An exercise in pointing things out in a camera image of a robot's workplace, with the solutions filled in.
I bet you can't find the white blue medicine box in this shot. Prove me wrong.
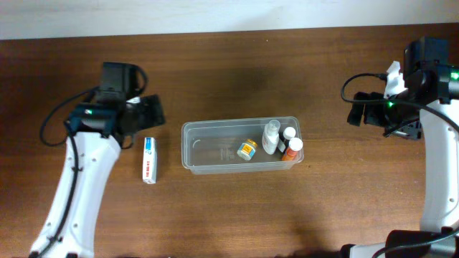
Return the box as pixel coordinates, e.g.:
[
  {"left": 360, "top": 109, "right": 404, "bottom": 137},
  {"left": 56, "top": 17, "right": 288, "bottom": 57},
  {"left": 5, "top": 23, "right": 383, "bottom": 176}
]
[{"left": 142, "top": 137, "right": 158, "bottom": 184}]

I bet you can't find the dark bottle white cap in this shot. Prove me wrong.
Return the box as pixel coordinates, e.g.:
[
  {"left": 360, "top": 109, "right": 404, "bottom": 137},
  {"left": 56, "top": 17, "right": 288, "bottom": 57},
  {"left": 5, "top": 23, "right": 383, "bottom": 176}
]
[{"left": 278, "top": 127, "right": 296, "bottom": 153}]

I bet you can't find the orange tube white cap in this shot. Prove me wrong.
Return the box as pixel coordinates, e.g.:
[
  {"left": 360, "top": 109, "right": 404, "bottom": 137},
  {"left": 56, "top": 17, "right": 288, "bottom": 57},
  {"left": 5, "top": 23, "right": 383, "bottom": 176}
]
[{"left": 281, "top": 138, "right": 303, "bottom": 161}]

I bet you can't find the white spray bottle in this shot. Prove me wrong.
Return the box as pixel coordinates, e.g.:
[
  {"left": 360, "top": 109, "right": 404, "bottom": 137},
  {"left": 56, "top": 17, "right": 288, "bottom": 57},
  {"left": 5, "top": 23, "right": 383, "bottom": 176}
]
[{"left": 262, "top": 120, "right": 280, "bottom": 155}]

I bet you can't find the gold lid small jar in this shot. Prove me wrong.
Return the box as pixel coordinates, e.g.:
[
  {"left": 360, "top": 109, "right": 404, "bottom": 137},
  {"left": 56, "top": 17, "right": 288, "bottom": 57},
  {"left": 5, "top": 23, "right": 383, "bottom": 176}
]
[{"left": 237, "top": 139, "right": 257, "bottom": 161}]

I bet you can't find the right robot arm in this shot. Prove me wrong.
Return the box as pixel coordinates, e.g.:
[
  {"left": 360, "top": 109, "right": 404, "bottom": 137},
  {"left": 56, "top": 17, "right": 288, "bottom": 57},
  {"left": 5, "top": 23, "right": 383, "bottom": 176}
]
[{"left": 340, "top": 37, "right": 458, "bottom": 257}]

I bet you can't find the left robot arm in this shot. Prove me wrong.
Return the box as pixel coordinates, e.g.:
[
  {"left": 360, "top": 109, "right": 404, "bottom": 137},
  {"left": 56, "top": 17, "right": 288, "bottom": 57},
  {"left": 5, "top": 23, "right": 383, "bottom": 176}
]
[{"left": 29, "top": 62, "right": 166, "bottom": 257}]

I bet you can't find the clear plastic container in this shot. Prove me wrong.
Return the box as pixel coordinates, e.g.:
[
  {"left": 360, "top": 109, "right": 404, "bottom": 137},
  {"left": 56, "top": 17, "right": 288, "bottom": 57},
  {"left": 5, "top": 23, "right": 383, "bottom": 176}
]
[{"left": 181, "top": 118, "right": 304, "bottom": 175}]

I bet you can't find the right black cable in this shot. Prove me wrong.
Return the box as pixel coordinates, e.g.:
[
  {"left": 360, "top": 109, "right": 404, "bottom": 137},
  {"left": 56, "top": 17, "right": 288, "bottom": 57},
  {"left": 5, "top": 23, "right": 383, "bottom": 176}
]
[{"left": 339, "top": 72, "right": 459, "bottom": 133}]

